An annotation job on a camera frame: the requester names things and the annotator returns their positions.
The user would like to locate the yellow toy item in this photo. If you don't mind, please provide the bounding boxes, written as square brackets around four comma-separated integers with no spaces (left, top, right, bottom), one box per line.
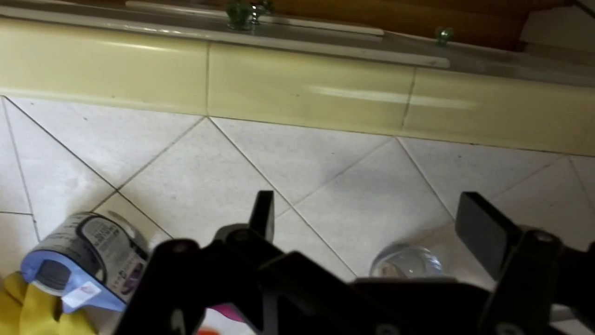
[0,272,100,335]

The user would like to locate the tall clear utensil glass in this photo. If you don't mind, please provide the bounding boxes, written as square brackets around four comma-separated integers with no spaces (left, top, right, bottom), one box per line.
[368,240,449,281]

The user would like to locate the white base cabinet with drawers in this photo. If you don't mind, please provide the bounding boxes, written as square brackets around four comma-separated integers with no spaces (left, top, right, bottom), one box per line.
[0,0,595,86]

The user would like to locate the blue grey cylindrical container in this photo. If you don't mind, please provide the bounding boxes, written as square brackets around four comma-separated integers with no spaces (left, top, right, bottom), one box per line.
[18,210,152,315]

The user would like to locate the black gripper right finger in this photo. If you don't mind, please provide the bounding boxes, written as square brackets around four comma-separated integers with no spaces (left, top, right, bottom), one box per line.
[455,190,566,335]

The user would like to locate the green glass drawer knob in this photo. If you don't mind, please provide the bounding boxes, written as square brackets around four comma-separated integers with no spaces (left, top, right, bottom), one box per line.
[222,0,254,30]
[433,26,453,47]

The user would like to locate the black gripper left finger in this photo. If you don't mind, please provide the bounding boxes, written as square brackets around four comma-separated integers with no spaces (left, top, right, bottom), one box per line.
[113,188,293,335]

